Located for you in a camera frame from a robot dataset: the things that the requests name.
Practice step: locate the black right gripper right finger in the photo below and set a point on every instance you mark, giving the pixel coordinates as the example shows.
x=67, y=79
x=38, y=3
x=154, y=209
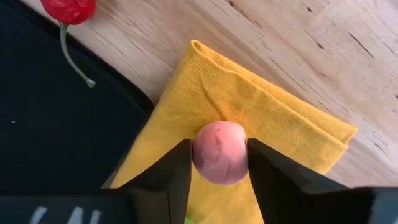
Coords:
x=280, y=193

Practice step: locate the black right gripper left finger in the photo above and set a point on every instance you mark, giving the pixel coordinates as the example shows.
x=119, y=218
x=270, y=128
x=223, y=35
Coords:
x=168, y=186

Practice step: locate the black cloth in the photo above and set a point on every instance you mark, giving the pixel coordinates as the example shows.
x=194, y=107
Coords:
x=46, y=124

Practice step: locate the pink toy peach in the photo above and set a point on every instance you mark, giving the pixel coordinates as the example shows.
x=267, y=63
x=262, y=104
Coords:
x=219, y=152

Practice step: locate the yellow folded cloth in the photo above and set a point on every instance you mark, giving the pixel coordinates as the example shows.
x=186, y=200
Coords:
x=248, y=93

